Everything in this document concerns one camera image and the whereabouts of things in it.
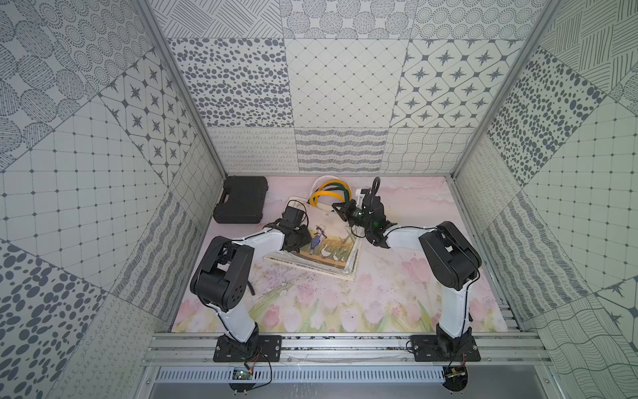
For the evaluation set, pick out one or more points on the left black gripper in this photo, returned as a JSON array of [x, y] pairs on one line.
[[303, 238]]

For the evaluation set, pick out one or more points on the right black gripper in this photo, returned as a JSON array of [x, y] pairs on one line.
[[348, 206]]

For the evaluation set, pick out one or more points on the starry night canvas tote bag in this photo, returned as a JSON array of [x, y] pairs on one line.
[[329, 186]]

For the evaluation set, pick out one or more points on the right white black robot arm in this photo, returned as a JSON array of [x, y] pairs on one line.
[[454, 262]]

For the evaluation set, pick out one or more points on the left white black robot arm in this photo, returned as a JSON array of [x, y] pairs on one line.
[[222, 276]]

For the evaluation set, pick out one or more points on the black plastic tool case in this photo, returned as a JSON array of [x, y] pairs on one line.
[[242, 200]]

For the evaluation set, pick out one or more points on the left small circuit board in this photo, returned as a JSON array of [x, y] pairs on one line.
[[242, 374]]

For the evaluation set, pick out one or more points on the small circuit board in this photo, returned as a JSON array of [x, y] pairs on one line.
[[242, 374], [456, 378]]

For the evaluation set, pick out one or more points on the right small circuit board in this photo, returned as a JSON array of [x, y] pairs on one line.
[[456, 378]]

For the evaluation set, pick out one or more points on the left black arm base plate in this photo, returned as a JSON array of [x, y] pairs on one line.
[[261, 347]]

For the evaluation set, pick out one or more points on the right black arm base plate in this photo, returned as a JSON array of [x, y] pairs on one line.
[[435, 348]]

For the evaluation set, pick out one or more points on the aluminium rail frame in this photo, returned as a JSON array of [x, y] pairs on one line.
[[197, 349]]

